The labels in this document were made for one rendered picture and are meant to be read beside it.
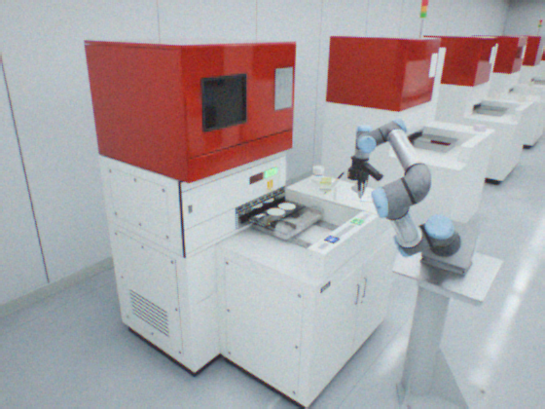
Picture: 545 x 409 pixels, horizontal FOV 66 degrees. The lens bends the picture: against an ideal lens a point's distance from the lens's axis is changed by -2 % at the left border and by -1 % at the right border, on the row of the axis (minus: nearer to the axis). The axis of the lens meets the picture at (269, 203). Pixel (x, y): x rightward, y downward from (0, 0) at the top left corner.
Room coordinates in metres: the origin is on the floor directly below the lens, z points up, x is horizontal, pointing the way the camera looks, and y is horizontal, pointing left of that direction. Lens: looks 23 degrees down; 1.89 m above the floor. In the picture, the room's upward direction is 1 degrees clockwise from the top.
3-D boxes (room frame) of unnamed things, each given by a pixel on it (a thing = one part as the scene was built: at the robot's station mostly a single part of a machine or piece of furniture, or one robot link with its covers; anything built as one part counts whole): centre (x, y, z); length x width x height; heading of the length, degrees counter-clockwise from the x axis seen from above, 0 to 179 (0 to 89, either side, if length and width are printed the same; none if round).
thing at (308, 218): (2.16, -0.18, 0.87); 0.36 x 0.08 x 0.03; 142
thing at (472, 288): (1.83, -0.88, 0.75); 0.45 x 0.44 x 0.13; 53
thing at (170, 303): (2.37, 0.43, 0.41); 0.82 x 0.71 x 0.82; 142
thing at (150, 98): (2.35, 0.41, 1.52); 0.81 x 0.75 x 0.59; 142
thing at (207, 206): (2.16, 0.16, 1.02); 0.82 x 0.03 x 0.40; 142
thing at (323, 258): (1.90, -0.38, 0.89); 0.55 x 0.09 x 0.14; 142
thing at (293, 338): (2.17, -0.27, 0.41); 0.97 x 0.64 x 0.82; 142
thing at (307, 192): (2.42, -0.45, 0.89); 0.62 x 0.35 x 0.14; 52
